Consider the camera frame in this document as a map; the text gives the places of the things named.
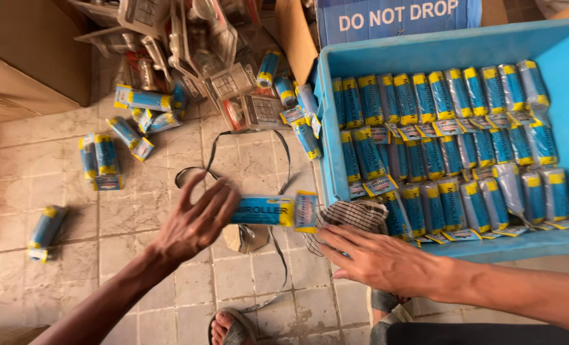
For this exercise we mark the person's right hand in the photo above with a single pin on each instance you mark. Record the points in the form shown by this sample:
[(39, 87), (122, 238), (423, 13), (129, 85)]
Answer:
[(385, 261)]

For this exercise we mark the person's left hand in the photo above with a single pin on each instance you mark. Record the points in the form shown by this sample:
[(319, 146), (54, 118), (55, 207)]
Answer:
[(191, 230)]

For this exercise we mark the person's left fingers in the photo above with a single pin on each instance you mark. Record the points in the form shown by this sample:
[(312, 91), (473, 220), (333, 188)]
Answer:
[(219, 199)]

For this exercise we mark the blue yellow paint roller packet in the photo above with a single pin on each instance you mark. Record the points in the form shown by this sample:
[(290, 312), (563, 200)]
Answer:
[(307, 100), (306, 136), (284, 91), (107, 155), (162, 120), (47, 230), (265, 211), (87, 158), (145, 99), (127, 134), (268, 69)]

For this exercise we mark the brown paper scrap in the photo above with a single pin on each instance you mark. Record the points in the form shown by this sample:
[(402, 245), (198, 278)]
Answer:
[(246, 238)]

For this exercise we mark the person's left foot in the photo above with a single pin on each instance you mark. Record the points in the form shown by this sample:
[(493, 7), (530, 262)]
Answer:
[(227, 328)]

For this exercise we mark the grey left sandal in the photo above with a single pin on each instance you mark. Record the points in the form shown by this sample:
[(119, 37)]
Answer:
[(248, 330)]

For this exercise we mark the grey sandal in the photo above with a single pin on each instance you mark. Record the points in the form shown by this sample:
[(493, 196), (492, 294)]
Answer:
[(248, 330), (389, 311)]

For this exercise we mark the striped checked cloth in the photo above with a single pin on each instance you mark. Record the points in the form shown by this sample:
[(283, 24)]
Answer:
[(354, 215)]

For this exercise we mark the heap of clear blister packs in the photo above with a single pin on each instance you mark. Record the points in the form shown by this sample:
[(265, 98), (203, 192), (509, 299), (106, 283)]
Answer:
[(198, 52)]

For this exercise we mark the brown cardboard box flap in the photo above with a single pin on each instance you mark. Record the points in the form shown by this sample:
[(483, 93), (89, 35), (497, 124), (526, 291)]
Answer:
[(295, 38)]

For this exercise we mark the grey right sandal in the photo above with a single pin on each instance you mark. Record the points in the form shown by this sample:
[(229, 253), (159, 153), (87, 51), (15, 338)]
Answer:
[(389, 311)]

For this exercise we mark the rows of blue packets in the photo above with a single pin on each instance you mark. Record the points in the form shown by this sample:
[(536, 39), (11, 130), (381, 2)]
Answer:
[(452, 153)]

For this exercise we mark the large brown cardboard box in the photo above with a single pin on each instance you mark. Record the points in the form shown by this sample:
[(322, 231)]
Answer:
[(30, 52)]

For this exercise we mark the blue printed cardboard box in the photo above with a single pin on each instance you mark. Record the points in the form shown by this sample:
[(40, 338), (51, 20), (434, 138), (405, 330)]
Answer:
[(394, 19)]

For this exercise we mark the person's dark trousers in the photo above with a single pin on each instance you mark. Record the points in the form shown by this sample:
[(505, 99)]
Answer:
[(485, 334)]

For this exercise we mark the blue plastic crate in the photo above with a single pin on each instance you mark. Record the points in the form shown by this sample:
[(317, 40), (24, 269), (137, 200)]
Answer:
[(567, 72)]

